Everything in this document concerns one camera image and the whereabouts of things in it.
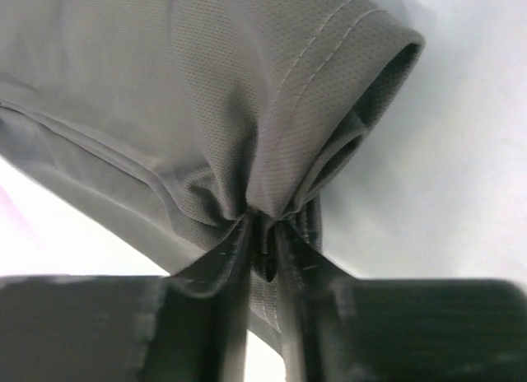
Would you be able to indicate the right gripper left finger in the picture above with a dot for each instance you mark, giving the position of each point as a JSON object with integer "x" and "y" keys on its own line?
{"x": 201, "y": 326}

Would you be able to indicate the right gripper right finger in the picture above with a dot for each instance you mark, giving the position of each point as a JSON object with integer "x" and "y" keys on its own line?
{"x": 315, "y": 313}

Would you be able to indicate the grey t shirt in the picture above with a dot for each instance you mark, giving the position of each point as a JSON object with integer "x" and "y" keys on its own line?
{"x": 167, "y": 121}

